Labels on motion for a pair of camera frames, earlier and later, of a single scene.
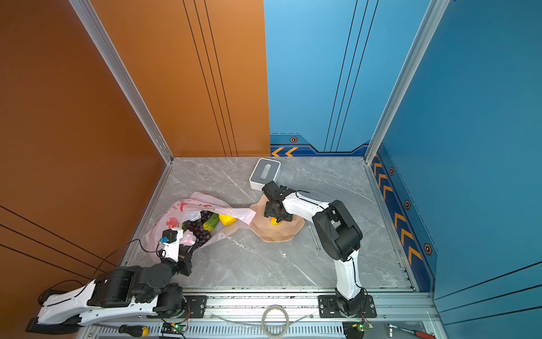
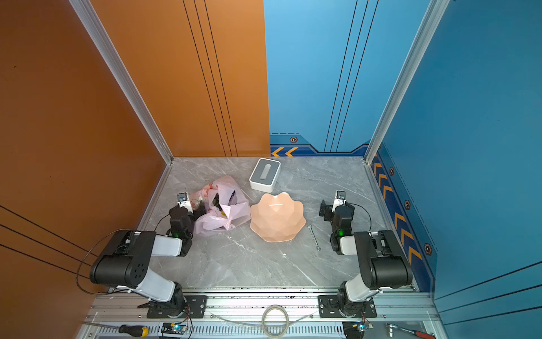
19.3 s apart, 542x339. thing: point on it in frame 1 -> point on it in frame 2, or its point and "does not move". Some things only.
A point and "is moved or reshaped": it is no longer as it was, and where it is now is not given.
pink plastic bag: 188,209 is moved or reshaped
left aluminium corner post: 87,13 does not move
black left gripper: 185,258 -> 197,213
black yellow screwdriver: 130,330 does not move
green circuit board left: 173,328 does not move
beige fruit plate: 263,229 does not move
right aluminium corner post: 437,10 does not move
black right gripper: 267,211 -> 328,209
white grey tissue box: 266,171 does not move
